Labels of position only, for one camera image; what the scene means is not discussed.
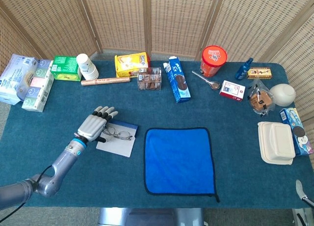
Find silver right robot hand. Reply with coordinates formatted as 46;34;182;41
295;179;314;208

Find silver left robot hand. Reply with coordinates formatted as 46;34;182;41
74;106;119;143

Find black wire eyeglasses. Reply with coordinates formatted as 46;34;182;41
102;127;133;141

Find blue folding glasses case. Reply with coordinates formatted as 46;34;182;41
96;119;139;158

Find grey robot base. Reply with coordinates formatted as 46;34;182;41
97;207;205;226

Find wooden rolling pin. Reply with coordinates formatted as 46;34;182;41
80;76;131;87

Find beige takeaway container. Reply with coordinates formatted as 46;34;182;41
257;121;296;166

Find light blue cartoon cookie box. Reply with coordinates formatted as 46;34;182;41
280;107;314;156

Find stack of white paper cups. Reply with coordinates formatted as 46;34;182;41
76;53;100;81

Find green tissue box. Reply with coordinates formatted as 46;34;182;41
50;55;82;82

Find pastel tissue multipack box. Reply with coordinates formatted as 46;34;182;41
21;59;55;113

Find yellow cracker box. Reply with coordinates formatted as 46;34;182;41
114;52;151;78

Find clear box of brown cookies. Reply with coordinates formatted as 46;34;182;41
137;67;162;91

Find teal table mat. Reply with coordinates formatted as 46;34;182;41
0;60;314;209

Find large blue white tissue pack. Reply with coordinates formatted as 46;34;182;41
0;53;40;106

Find blue cloth with black edge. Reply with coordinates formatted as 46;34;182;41
143;127;220;203

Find blue sandwich cookie box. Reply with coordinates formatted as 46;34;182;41
163;56;191;104

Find white bowl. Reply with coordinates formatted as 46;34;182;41
269;84;296;107

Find clear bag of cookies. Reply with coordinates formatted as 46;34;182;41
247;79;275;117

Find small red white box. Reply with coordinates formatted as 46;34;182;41
219;80;246;102

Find small yellow brown box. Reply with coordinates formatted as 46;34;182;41
246;67;273;80

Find metal spoon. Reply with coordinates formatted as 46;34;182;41
191;70;221;90

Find blue spray bottle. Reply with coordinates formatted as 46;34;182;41
235;57;254;81

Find woven folding screen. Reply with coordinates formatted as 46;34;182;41
0;0;314;123

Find orange instant noodle tub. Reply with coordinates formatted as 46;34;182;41
200;45;228;78

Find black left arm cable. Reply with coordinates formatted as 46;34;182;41
0;165;54;220

